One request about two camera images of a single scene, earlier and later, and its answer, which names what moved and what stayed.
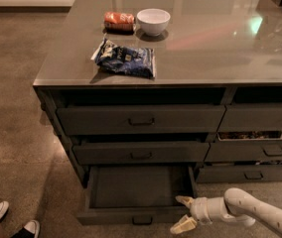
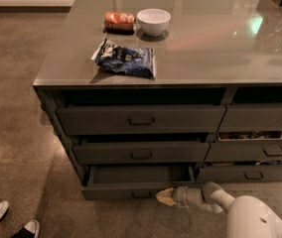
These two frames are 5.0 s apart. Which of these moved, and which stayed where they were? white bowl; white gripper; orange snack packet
Moved: white gripper
Stayed: orange snack packet; white bowl
